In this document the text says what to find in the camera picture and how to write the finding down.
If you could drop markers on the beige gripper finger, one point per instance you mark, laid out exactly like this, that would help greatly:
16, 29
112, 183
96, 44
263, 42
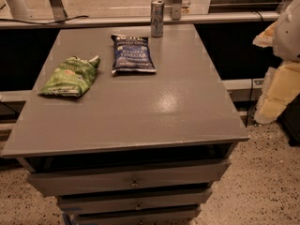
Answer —
265, 38
280, 87

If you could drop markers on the silver blue redbull can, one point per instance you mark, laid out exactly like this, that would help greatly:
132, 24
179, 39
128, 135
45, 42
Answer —
157, 15

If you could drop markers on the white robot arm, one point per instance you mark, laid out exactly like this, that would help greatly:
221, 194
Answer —
286, 40

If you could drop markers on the blue salt vinegar chip bag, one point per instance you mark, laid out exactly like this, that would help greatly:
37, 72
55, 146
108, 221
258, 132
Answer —
131, 54

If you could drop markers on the grey drawer cabinet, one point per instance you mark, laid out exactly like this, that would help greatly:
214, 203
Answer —
181, 113

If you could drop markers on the bottom grey drawer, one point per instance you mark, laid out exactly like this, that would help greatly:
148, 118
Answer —
139, 217

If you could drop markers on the grey drawer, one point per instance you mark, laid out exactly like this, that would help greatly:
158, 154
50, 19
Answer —
135, 202
139, 217
132, 177

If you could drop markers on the green chip bag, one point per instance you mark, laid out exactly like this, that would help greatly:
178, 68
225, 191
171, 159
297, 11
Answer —
72, 78

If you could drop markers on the middle grey drawer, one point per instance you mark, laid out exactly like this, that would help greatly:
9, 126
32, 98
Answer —
135, 202

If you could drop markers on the top grey drawer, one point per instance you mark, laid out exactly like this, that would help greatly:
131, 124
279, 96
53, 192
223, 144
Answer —
132, 177

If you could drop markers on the grey metal bracket centre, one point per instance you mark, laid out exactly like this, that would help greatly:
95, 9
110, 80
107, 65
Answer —
176, 9

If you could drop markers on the grey metal bracket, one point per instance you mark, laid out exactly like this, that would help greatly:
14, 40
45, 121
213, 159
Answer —
58, 10
176, 9

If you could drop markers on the grey metal rail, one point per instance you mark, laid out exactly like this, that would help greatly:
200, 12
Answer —
80, 22

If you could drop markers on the grey metal bracket left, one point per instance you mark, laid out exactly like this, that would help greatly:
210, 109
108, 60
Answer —
58, 10

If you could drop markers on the white pipe post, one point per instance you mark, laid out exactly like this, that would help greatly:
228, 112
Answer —
18, 9

